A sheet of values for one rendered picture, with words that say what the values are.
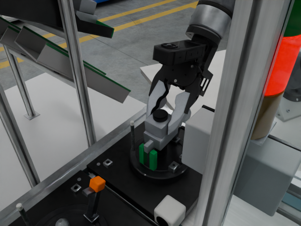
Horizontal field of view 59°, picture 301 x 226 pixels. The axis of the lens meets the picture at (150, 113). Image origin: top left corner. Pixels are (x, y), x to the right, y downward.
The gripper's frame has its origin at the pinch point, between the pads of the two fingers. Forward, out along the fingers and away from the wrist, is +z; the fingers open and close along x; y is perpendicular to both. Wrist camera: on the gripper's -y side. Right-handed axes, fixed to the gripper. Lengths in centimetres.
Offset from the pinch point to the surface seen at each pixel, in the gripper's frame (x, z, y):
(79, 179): 9.6, 18.2, -3.8
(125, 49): 198, -35, 214
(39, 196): 13.5, 24.0, -8.9
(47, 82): 67, 10, 24
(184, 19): 203, -125, 322
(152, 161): -1.8, 7.7, 1.2
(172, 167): -5.1, 7.4, 3.9
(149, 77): 37, -9, 47
